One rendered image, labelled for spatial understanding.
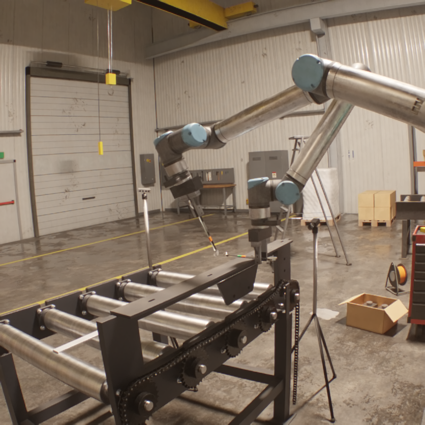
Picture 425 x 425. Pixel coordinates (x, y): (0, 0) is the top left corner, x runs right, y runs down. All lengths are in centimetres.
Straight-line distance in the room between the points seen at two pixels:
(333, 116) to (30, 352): 152
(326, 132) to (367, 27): 1063
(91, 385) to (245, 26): 1207
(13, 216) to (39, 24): 568
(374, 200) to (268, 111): 811
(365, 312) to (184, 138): 273
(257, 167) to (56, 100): 630
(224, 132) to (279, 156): 1026
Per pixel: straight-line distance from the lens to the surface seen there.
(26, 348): 176
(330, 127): 156
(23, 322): 215
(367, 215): 955
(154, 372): 133
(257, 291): 225
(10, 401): 223
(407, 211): 643
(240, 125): 154
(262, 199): 169
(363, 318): 386
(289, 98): 143
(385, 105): 114
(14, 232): 1116
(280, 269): 215
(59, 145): 1201
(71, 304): 230
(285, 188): 153
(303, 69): 123
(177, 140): 155
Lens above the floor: 158
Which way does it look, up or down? 6 degrees down
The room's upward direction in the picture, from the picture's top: 4 degrees counter-clockwise
